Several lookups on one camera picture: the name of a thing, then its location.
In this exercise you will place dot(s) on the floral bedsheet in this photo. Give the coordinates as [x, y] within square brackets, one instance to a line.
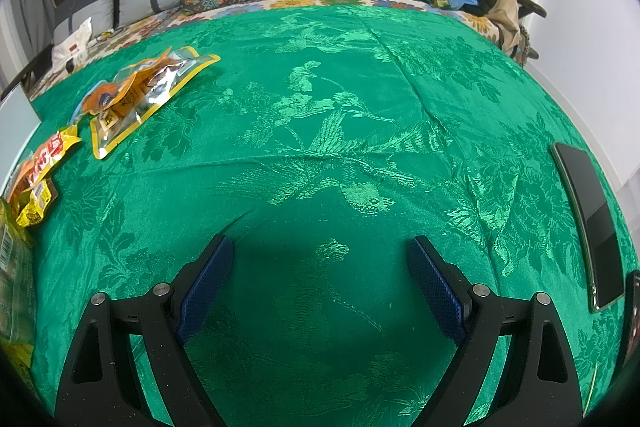
[145, 24]

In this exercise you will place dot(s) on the white plastic bag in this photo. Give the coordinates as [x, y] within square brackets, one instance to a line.
[75, 39]

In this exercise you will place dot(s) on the grey curtain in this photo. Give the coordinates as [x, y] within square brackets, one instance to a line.
[27, 7]

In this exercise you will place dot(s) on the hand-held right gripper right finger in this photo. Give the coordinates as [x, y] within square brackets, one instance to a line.
[435, 292]

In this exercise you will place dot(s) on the pale grey board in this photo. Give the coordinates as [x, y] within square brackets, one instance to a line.
[15, 132]

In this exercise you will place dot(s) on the small green packet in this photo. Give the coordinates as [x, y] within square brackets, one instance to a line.
[440, 0]

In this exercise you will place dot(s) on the black smartphone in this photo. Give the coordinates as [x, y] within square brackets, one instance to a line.
[592, 227]

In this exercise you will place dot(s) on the yellow-edged clear snack packet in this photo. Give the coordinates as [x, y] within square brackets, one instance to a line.
[160, 89]

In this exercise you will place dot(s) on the orange blue-edged snack packet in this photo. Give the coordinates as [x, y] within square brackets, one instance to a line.
[100, 97]

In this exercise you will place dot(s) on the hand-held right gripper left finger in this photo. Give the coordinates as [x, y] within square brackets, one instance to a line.
[210, 287]

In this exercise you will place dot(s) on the red yellow snack packet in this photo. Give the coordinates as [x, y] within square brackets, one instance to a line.
[45, 157]

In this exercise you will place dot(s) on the green embroidered blanket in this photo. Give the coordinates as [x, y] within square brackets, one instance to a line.
[320, 107]

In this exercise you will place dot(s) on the dark wooden chair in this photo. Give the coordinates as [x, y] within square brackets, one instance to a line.
[532, 7]

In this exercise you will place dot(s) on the large yellow green snack bag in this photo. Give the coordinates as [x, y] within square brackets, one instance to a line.
[12, 287]

